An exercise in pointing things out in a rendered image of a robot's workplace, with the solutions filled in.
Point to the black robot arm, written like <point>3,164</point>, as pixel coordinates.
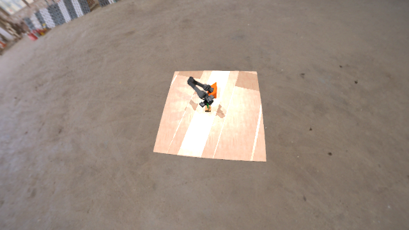
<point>194,84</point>

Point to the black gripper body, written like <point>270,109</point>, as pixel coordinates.
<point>202,104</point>

